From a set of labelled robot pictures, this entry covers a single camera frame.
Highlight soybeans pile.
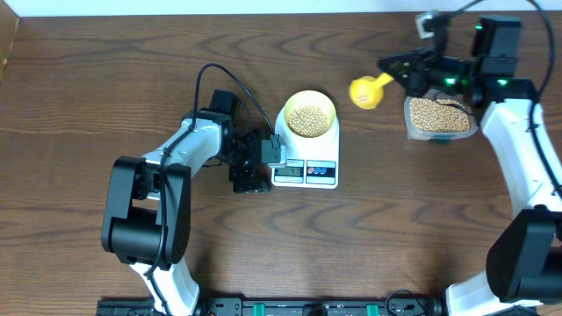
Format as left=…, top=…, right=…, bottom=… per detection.
left=409, top=98, right=471, bottom=133

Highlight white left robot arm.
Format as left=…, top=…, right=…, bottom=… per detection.
left=97, top=90, right=284, bottom=315

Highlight white digital kitchen scale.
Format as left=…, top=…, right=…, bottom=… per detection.
left=271, top=108, right=340, bottom=189

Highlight yellow plastic bowl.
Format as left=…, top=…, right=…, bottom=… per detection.
left=283, top=90, right=336, bottom=138

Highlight soybeans in yellow bowl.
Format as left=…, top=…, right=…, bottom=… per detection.
left=288, top=105, right=329, bottom=138

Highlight clear plastic container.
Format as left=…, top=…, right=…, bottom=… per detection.
left=404, top=90, right=479, bottom=140

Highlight yellow plastic scoop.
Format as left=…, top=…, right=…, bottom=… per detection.
left=349, top=73, right=393, bottom=110

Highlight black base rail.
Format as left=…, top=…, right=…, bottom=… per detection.
left=96, top=296, right=539, bottom=316

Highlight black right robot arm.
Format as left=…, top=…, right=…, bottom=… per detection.
left=378, top=11, right=561, bottom=315

